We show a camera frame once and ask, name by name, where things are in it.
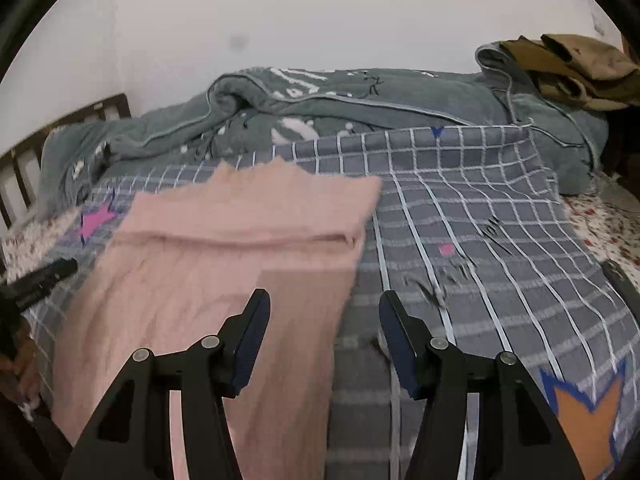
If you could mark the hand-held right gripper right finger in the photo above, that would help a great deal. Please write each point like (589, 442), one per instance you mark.
(400, 345)

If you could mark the person's left hand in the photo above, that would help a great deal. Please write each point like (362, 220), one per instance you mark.
(27, 370)

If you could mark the dark wooden headboard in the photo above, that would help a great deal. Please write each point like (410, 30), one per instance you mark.
(20, 170)

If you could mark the pink knit garment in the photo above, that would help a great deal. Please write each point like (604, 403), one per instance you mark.
(200, 270)

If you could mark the grey-green fleece blanket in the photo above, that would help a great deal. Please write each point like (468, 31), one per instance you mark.
(380, 102)

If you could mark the brown clothes pile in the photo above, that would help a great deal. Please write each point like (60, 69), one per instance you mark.
(580, 67)

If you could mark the grey checked star blanket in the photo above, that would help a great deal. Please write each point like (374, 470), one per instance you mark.
(475, 260)

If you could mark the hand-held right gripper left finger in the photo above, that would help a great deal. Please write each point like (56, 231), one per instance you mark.
(250, 345)

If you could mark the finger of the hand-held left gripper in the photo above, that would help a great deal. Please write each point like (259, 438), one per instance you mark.
(45, 276)

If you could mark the dark wooden chair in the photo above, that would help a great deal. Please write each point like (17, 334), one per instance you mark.
(622, 145)

